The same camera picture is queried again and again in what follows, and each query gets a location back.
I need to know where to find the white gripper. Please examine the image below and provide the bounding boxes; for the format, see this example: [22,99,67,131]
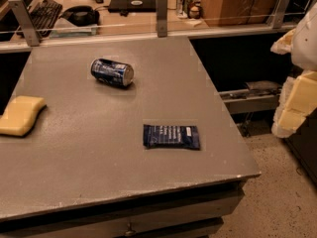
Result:
[270,3,317,138]

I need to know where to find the blue pepsi can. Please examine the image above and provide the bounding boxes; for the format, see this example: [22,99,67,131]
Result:
[90,59,134,87]

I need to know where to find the brown cardboard box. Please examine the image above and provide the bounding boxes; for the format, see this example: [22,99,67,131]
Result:
[201,0,277,27]

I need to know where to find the small brown jar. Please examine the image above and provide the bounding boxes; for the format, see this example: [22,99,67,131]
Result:
[189,6,201,19]

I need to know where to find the dark blue snack packet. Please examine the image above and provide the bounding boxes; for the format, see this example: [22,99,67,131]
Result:
[143,125,200,150]

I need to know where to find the grey table drawer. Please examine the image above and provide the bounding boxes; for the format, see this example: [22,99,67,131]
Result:
[0,182,244,238]

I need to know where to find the black laptop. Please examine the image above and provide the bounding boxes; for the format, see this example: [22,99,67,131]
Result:
[108,0,156,13]

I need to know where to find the black headphones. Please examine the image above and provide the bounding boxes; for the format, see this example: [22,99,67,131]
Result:
[61,6,100,27]

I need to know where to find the black keyboard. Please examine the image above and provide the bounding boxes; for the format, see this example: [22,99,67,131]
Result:
[23,0,62,38]

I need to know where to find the yellow sponge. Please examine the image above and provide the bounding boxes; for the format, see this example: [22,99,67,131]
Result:
[0,96,46,137]

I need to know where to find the grey metal shelf rail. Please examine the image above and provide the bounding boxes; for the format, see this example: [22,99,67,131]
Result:
[219,80,281,114]

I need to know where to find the right metal bracket post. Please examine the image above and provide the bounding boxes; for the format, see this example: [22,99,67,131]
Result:
[269,0,290,29]

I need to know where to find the metal bracket post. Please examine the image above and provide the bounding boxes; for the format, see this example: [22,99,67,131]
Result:
[156,0,167,38]
[269,0,290,29]
[9,0,41,47]

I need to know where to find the middle metal bracket post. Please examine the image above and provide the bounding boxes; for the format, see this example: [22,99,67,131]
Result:
[156,0,167,38]

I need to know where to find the left metal bracket post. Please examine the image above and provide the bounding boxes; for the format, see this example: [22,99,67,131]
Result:
[9,0,41,47]

